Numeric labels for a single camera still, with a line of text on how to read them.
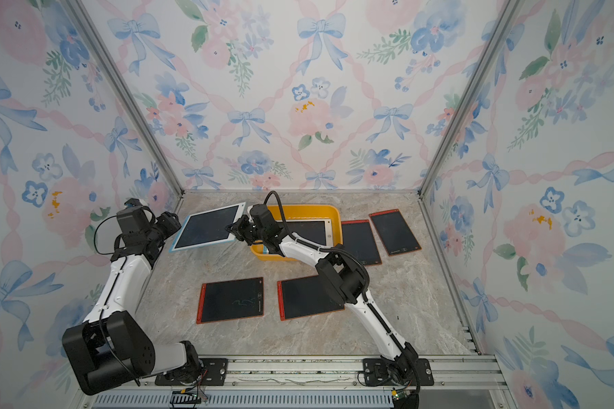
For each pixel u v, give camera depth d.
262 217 0.75
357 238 1.07
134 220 0.61
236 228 0.82
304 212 1.14
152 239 0.69
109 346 0.40
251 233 0.82
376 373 0.73
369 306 0.62
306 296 0.94
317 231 1.09
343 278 0.61
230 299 0.88
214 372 0.74
